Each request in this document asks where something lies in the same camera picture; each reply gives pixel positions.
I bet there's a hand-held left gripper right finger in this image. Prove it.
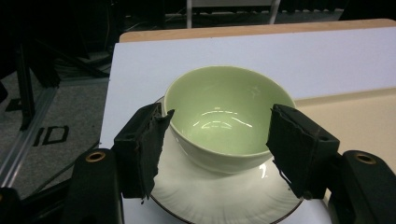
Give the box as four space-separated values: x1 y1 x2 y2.
265 104 341 201

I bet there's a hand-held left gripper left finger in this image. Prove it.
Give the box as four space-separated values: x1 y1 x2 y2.
112 102 176 205

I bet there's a green ceramic bowl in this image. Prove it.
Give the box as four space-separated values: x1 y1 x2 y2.
163 64 296 175

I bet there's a white ribbed plate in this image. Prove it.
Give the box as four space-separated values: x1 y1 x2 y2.
149 96 304 224

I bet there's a beige mat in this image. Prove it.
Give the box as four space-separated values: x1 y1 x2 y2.
293 87 396 206

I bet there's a black metal stand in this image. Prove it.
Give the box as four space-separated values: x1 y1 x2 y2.
12 0 110 132

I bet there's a white metal stand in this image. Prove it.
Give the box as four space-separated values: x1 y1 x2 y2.
186 0 282 30

